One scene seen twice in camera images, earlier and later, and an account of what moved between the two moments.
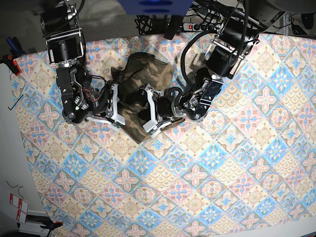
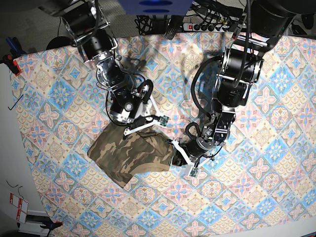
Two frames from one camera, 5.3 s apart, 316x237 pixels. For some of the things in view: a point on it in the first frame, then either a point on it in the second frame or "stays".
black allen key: [15, 103] stays
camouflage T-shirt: [137, 71] → [122, 156]
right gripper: [98, 104] → [126, 105]
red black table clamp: [9, 60] stays
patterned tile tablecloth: [247, 169] stays
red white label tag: [22, 206] stays
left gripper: [173, 103] → [196, 147]
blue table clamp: [16, 50] stays
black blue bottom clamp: [48, 223] stays
